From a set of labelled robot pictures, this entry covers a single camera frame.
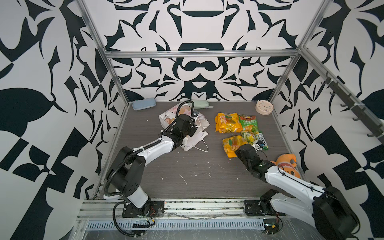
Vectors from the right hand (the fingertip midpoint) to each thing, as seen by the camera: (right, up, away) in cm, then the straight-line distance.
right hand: (238, 147), depth 87 cm
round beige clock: (+28, +24, +27) cm, 46 cm away
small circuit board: (+11, -34, -16) cm, 39 cm away
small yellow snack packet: (-3, +1, +2) cm, 4 cm away
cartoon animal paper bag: (-42, +17, +9) cm, 46 cm away
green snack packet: (+13, +13, +18) cm, 26 cm away
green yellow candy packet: (+13, +5, +10) cm, 17 cm away
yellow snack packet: (-2, +13, +15) cm, 20 cm away
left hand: (-26, +17, +1) cm, 31 cm away
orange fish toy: (+26, -8, -4) cm, 28 cm away
